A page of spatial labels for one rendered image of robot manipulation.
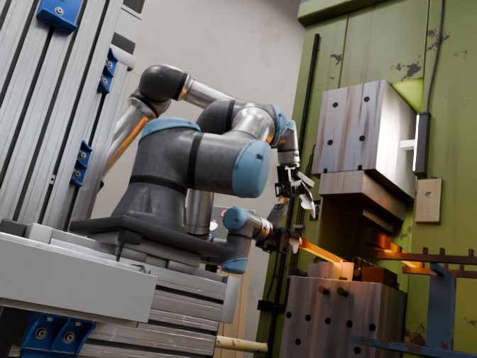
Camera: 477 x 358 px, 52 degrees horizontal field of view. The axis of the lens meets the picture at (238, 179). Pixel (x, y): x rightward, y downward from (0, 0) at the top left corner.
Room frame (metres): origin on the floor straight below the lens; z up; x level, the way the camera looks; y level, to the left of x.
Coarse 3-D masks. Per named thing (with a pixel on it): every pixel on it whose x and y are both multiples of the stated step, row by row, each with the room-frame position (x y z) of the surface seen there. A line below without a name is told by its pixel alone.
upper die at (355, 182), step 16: (336, 176) 1.91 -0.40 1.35; (352, 176) 1.86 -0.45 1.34; (368, 176) 1.85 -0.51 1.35; (320, 192) 1.95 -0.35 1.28; (336, 192) 1.90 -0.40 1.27; (352, 192) 1.85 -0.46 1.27; (368, 192) 1.87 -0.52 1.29; (384, 192) 1.96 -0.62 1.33; (384, 208) 1.98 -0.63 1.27; (400, 208) 2.09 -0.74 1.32
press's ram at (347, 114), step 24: (336, 96) 1.94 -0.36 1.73; (360, 96) 1.86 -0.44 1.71; (384, 96) 1.80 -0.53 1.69; (336, 120) 1.93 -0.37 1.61; (360, 120) 1.85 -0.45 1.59; (384, 120) 1.81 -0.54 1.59; (408, 120) 1.98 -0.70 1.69; (336, 144) 1.92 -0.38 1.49; (360, 144) 1.85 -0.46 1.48; (384, 144) 1.83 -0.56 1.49; (408, 144) 1.90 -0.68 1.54; (312, 168) 1.99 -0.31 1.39; (336, 168) 1.91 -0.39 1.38; (360, 168) 1.86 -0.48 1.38; (384, 168) 1.84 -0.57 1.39; (408, 168) 2.01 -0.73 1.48; (408, 192) 2.02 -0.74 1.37
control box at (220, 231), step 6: (186, 210) 2.23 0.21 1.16; (216, 210) 2.19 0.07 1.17; (222, 210) 2.18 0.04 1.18; (252, 210) 2.15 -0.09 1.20; (216, 216) 2.17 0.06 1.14; (222, 216) 2.16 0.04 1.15; (216, 222) 2.15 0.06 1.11; (222, 222) 2.14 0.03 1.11; (216, 228) 2.13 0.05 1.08; (222, 228) 2.12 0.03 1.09; (210, 234) 2.11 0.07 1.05; (216, 234) 2.11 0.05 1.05; (222, 234) 2.10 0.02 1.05; (210, 264) 2.13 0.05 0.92; (216, 264) 2.11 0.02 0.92
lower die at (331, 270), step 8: (312, 264) 1.95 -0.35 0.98; (320, 264) 1.92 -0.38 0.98; (328, 264) 1.90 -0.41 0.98; (336, 264) 1.87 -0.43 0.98; (344, 264) 1.85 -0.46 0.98; (352, 264) 1.83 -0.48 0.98; (312, 272) 1.94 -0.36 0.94; (320, 272) 1.92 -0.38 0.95; (328, 272) 1.90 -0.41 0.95; (336, 272) 1.87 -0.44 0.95; (344, 272) 1.85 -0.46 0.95; (352, 272) 1.83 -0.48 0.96; (352, 280) 1.83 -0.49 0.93; (360, 280) 1.87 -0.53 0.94
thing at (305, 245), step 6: (306, 240) 1.68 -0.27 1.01; (300, 246) 1.68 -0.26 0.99; (306, 246) 1.68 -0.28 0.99; (312, 246) 1.72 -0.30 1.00; (312, 252) 1.76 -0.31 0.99; (318, 252) 1.75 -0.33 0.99; (324, 252) 1.78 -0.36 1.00; (324, 258) 1.82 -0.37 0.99; (330, 258) 1.82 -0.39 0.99; (336, 258) 1.85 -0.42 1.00
